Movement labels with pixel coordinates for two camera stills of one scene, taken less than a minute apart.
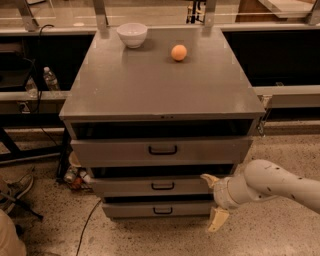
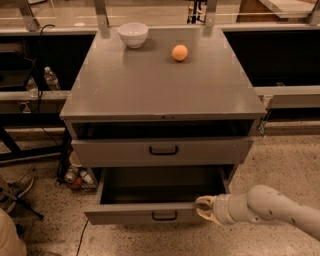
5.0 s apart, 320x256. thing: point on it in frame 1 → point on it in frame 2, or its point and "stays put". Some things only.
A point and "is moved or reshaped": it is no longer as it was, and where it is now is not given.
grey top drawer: x=161 y=151 stays put
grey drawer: x=150 y=187 is moved or reshaped
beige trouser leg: x=10 y=242 stays put
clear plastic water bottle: x=50 y=79 stays put
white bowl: x=133 y=34 stays put
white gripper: x=221 y=194 → x=220 y=207
